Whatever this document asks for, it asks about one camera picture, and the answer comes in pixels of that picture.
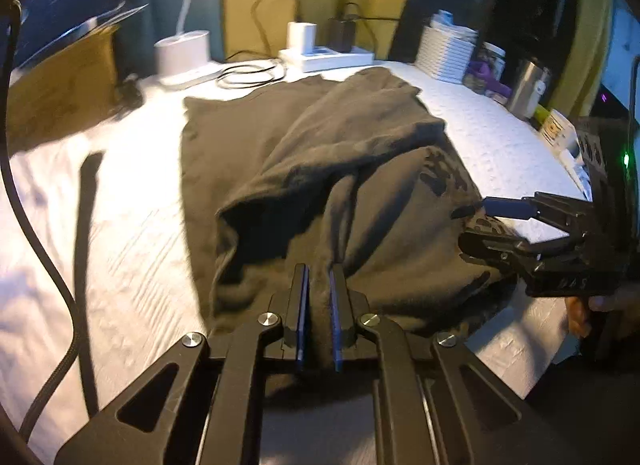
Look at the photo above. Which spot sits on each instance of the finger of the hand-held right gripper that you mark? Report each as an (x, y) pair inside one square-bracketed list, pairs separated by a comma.
[(495, 247), (505, 206)]

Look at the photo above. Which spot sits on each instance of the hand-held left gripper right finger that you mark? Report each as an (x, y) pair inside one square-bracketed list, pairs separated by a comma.
[(336, 320)]

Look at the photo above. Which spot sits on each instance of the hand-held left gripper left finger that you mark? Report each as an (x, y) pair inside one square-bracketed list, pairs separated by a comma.
[(300, 315)]

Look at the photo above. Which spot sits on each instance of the dark brown t-shirt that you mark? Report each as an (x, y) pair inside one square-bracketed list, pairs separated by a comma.
[(310, 160)]

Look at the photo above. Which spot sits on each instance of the person's right hand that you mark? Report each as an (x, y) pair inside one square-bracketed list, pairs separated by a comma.
[(579, 317)]

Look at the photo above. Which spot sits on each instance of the white packet with label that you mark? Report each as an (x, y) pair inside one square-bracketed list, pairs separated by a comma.
[(556, 132)]

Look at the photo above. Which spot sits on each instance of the yellow packet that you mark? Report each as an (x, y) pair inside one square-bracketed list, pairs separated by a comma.
[(542, 112)]

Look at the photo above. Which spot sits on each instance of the steel tumbler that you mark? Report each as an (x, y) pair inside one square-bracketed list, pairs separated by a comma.
[(527, 90)]

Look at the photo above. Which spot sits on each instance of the purple cloth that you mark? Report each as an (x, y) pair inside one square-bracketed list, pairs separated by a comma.
[(492, 85)]

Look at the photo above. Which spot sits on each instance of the clear jar white lid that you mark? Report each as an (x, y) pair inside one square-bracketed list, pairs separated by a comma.
[(494, 57)]

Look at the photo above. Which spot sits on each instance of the white plastic basket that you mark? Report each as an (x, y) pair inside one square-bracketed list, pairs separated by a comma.
[(445, 52)]

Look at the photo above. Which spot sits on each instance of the white power strip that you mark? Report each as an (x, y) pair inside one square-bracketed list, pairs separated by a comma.
[(325, 59)]

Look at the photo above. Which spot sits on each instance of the black charger adapter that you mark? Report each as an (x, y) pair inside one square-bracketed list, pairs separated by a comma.
[(341, 34)]

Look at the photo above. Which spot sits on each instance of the white charger adapter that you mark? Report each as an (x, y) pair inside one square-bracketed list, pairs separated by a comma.
[(301, 36)]

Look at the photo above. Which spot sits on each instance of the white desk lamp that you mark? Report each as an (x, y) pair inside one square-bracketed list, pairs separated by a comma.
[(182, 52)]

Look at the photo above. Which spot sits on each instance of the brown cardboard box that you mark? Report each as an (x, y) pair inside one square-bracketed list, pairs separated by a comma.
[(60, 90)]

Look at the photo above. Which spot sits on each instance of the blue screen tablet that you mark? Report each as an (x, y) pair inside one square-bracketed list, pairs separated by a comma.
[(75, 32)]

